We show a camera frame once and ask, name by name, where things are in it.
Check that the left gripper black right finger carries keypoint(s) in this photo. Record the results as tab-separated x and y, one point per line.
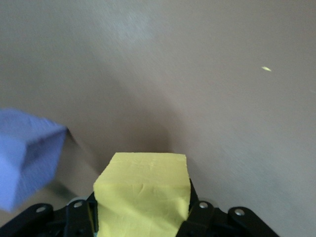
205	219

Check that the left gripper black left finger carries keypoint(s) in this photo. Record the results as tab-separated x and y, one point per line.
74	219

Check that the yellow foam cube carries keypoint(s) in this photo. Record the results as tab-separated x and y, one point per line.
143	192

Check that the purple foam cube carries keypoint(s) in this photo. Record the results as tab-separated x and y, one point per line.
24	153

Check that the yellow foam crumb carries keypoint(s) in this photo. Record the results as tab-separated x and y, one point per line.
266	68

